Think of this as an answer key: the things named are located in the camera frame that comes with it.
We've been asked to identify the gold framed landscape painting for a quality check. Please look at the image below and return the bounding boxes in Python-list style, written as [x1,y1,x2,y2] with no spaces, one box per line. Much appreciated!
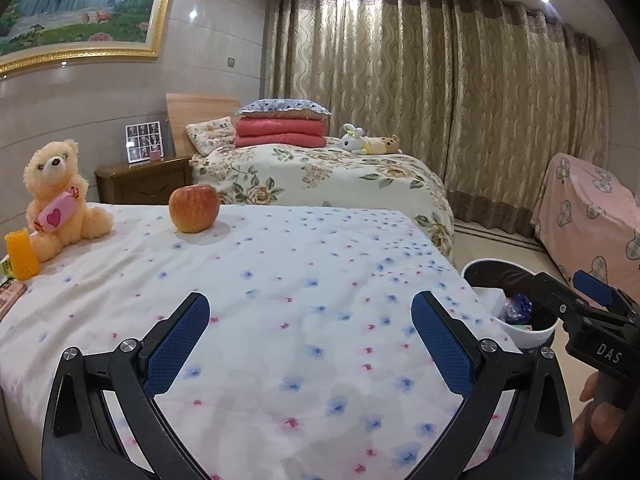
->
[0,0,181,77]

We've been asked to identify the orange foam fruit net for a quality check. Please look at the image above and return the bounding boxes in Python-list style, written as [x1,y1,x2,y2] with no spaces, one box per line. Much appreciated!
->
[4,227,41,281]

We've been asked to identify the blue dotted pillow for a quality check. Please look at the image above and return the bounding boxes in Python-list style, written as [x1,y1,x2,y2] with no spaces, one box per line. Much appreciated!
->
[236,98,333,122]

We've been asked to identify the folded red blanket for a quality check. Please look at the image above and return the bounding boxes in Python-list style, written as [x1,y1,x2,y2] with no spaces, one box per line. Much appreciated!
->
[234,116,328,150]

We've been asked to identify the person's right hand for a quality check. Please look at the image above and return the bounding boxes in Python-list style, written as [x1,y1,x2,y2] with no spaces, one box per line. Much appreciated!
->
[571,373,640,455]

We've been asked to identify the bed with floral cover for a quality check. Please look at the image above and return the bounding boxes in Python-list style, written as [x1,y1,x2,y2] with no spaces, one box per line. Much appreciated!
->
[189,135,456,261]

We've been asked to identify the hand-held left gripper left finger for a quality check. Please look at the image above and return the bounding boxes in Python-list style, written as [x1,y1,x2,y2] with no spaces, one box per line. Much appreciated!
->
[41,292,221,480]

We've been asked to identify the blue snack wrapper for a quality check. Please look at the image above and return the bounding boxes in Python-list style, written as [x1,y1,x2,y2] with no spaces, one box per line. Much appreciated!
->
[499,292,534,325]

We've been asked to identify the white trash bin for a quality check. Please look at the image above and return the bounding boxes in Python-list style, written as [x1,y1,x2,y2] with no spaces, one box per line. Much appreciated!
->
[461,258,560,350]

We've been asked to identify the wooden nightstand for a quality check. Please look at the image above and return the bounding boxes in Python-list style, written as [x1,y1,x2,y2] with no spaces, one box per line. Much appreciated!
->
[94,155,193,206]

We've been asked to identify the yellow plush toy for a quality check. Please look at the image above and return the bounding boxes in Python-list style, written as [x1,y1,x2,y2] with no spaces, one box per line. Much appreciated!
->
[362,135,403,155]

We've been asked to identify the red apple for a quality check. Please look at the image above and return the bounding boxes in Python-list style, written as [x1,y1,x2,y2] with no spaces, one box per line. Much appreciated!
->
[168,183,221,234]

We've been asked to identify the floral pillow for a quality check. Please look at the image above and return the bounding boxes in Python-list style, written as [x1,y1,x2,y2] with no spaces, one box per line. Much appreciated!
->
[185,116,238,157]

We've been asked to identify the beige patterned curtain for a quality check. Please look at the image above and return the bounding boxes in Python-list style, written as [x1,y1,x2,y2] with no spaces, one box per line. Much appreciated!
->
[262,0,613,241]

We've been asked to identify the white flowered bed sheet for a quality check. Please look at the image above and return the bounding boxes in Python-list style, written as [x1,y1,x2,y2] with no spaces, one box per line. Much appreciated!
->
[0,202,551,480]

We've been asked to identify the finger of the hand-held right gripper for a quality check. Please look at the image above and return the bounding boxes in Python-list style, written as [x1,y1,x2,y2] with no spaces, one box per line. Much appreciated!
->
[531,272,607,334]
[573,270,640,322]

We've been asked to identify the beige teddy bear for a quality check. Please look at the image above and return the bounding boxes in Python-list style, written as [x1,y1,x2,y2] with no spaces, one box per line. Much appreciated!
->
[24,140,115,263]

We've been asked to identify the black and white photo frame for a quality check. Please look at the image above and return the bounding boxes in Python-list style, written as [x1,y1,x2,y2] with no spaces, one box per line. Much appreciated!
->
[125,121,163,163]

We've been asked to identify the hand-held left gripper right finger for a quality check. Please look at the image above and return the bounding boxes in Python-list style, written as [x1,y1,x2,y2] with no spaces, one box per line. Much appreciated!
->
[405,291,574,480]

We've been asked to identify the white bunny plush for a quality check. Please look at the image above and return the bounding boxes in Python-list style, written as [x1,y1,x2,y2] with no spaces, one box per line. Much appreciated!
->
[341,123,372,155]

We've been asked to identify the wooden headboard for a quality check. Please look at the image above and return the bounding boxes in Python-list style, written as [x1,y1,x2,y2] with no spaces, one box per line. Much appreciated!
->
[165,92,242,157]

